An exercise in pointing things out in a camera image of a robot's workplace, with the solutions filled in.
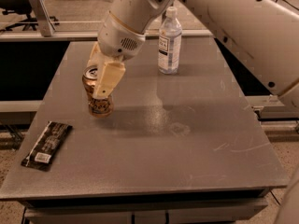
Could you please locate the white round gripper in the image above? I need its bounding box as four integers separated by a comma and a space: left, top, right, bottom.
87, 13, 145, 100

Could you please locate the orange LaCroix can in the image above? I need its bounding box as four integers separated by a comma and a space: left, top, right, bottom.
82, 65, 114, 119

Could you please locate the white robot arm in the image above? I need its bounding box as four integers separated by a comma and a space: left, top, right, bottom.
97, 0, 299, 110

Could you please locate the black rxbar chocolate wrapper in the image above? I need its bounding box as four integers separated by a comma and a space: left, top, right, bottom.
21, 121, 72, 172

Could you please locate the clear plastic water bottle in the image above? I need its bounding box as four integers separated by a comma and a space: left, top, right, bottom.
158, 7, 182, 75

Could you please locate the black office chair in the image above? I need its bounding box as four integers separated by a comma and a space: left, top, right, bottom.
0, 0, 60, 33

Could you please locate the left grey metal bracket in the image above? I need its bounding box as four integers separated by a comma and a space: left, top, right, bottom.
28, 0, 54, 37

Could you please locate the black floor cable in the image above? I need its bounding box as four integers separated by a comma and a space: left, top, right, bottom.
269, 189, 281, 207

